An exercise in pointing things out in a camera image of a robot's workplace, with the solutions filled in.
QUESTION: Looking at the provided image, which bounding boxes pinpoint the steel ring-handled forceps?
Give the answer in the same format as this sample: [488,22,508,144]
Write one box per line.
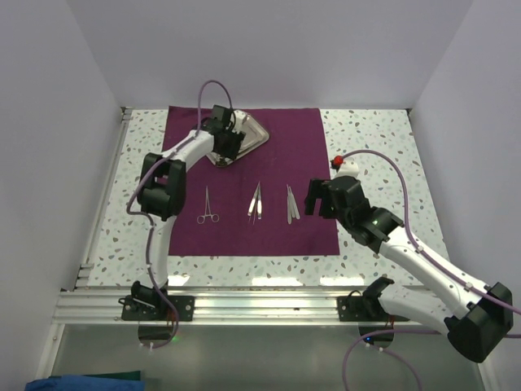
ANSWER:
[197,187,220,225]

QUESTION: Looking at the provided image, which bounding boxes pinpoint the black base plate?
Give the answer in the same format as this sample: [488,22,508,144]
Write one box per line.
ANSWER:
[336,290,409,323]
[118,296,195,322]

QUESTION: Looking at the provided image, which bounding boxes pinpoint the broad steel tweezers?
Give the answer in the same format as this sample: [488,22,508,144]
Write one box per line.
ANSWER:
[247,182,261,217]
[256,183,263,220]

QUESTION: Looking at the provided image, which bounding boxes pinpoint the aluminium rail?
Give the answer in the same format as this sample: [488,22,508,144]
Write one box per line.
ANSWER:
[52,284,451,326]
[74,107,133,288]

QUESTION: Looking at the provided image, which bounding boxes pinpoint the thin pointed steel tweezers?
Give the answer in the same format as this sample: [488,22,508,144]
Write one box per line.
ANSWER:
[248,204,257,225]

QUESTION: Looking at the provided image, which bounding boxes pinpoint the purple surgical cloth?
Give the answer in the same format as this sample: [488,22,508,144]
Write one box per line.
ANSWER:
[169,108,339,257]

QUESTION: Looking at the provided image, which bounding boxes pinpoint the steel instrument tray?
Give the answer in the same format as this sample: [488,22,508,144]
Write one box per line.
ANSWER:
[206,112,269,165]

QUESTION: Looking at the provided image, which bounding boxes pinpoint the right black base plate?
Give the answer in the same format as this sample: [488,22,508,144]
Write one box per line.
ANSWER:
[336,290,409,323]

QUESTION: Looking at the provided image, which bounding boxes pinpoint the aluminium front rail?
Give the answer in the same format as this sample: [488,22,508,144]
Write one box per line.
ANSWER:
[52,284,451,326]

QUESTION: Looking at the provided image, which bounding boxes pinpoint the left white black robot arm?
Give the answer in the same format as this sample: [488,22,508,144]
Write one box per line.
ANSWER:
[127,105,245,320]

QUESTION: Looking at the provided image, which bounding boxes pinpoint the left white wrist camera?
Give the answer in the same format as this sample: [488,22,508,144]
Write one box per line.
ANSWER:
[234,111,249,129]

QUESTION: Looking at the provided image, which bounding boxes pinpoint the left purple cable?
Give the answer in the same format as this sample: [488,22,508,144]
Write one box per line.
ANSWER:
[125,80,237,349]

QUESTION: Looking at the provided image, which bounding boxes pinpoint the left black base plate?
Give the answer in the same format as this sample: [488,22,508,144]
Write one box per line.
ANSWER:
[118,296,195,322]

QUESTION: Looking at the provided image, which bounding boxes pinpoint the blue cloth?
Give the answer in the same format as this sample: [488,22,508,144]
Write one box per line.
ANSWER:
[24,376,146,391]

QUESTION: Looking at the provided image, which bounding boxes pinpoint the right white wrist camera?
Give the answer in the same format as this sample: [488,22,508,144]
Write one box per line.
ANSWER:
[331,156,360,178]

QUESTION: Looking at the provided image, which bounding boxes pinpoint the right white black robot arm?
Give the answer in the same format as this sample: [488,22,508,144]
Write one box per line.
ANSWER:
[304,176,514,363]

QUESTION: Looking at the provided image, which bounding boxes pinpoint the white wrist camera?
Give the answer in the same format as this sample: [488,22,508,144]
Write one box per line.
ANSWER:
[331,156,360,178]
[234,111,249,129]

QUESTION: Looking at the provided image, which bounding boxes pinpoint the aluminium left side rail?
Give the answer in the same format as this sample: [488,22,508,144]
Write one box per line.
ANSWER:
[74,107,133,288]

